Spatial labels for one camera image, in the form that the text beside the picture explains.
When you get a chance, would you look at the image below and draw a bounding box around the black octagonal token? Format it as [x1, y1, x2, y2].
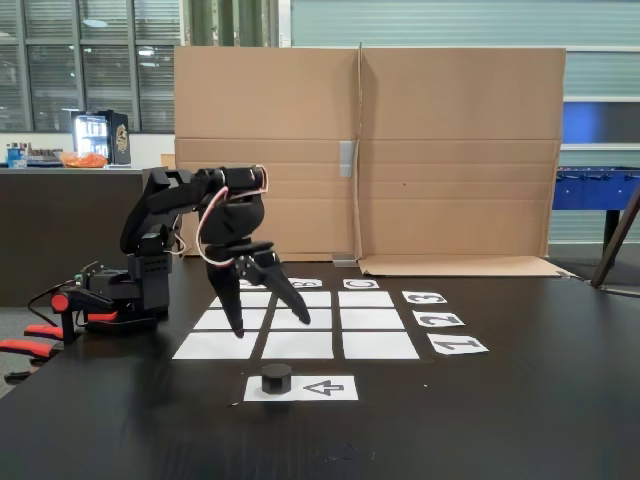
[260, 363, 293, 396]

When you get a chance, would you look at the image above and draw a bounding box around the white nine-square grid sheet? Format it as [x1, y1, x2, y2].
[171, 290, 422, 362]

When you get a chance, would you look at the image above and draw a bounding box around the white arrow paper sheet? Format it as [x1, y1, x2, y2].
[242, 374, 361, 403]

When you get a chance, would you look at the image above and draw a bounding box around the small cardboard panel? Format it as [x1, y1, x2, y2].
[160, 151, 201, 257]

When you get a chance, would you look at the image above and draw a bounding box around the grey tape strip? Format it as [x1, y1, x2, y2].
[339, 140, 358, 178]

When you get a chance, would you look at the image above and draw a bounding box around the paper sheet number 3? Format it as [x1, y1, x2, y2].
[400, 290, 449, 306]

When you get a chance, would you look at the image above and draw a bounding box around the brown cardboard panel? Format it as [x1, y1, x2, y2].
[356, 41, 577, 279]
[172, 45, 363, 265]

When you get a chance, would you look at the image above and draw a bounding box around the black red table clamp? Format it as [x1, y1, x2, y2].
[49, 286, 122, 347]

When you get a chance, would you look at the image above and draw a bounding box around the paper sheet number 2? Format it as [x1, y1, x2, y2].
[411, 310, 467, 329]

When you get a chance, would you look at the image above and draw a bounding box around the black mini fridge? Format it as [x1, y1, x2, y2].
[70, 109, 133, 168]

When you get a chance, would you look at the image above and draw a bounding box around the dark brown counter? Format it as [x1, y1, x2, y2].
[0, 166, 172, 308]

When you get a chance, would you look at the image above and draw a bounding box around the orange snack bag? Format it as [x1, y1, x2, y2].
[60, 151, 110, 170]

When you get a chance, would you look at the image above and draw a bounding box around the paper sheet number 1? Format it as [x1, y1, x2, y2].
[426, 334, 491, 357]

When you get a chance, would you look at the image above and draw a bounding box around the blue bottle pack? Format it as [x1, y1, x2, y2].
[5, 141, 29, 170]

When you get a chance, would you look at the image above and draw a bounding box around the blue foosball table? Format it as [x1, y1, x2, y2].
[551, 165, 640, 247]

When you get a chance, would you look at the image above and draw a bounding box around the dark wooden leg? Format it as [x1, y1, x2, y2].
[589, 188, 640, 289]

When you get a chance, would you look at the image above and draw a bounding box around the red white servo cable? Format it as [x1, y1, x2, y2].
[195, 166, 270, 267]

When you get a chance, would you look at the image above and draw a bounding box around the black power cable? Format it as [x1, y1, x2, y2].
[26, 281, 81, 322]

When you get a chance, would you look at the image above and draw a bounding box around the red handled clamp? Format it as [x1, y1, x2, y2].
[0, 323, 64, 384]

